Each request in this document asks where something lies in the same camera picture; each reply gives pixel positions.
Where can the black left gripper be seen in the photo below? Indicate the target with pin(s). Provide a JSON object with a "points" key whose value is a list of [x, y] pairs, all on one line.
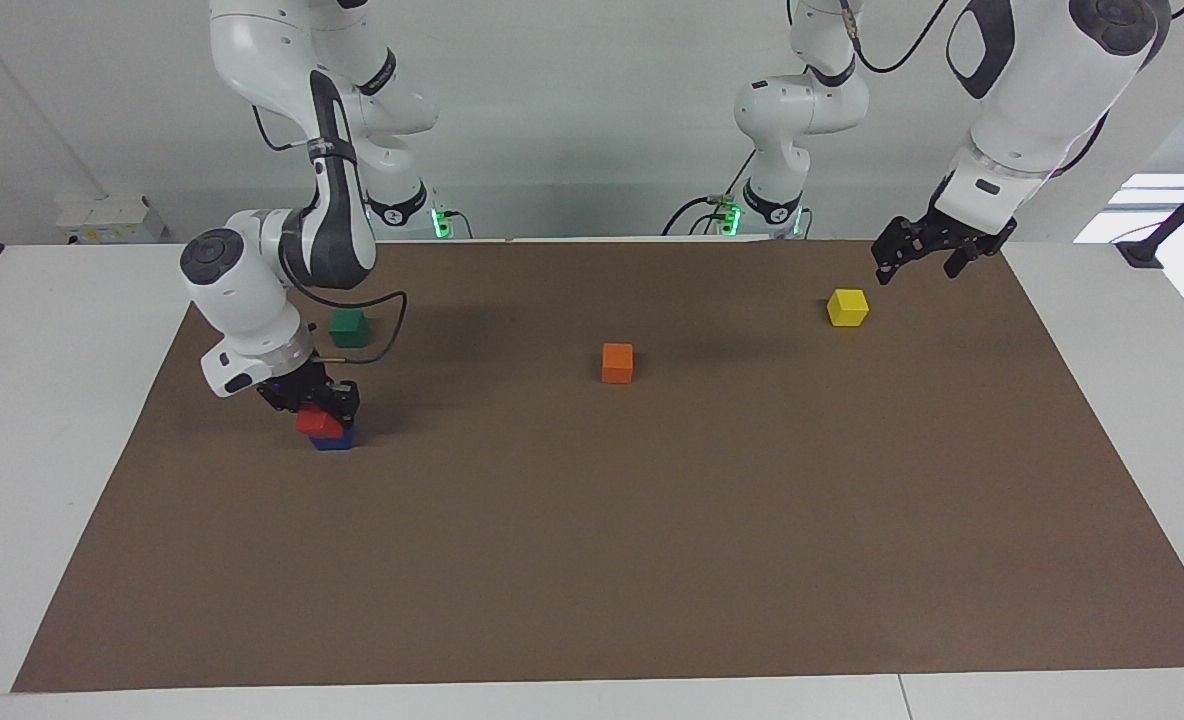
{"points": [[955, 230]]}

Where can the green cube block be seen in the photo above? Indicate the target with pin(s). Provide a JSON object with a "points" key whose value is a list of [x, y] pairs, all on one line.
{"points": [[349, 328]]}

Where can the white wall box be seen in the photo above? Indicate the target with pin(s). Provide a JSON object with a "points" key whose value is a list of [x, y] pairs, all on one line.
{"points": [[112, 220]]}

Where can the blue cube block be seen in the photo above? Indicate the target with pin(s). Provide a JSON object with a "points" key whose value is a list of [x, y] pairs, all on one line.
{"points": [[334, 443]]}

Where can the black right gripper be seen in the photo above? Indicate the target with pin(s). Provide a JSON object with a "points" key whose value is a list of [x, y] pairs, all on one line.
{"points": [[297, 388]]}

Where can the orange cube block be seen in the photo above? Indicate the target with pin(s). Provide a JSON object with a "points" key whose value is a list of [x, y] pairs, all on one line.
{"points": [[617, 362]]}

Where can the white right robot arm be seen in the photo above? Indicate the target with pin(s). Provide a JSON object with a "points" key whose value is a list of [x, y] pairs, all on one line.
{"points": [[242, 300]]}

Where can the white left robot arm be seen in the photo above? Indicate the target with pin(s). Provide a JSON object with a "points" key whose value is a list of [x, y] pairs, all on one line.
{"points": [[1042, 90]]}

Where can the brown table mat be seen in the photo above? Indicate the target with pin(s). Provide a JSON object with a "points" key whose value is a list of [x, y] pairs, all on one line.
{"points": [[592, 550]]}

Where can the yellow cube block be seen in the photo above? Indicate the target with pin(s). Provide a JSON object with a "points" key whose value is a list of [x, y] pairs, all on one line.
{"points": [[847, 307]]}

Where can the red cube block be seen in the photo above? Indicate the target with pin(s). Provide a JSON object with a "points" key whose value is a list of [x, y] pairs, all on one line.
{"points": [[317, 422]]}

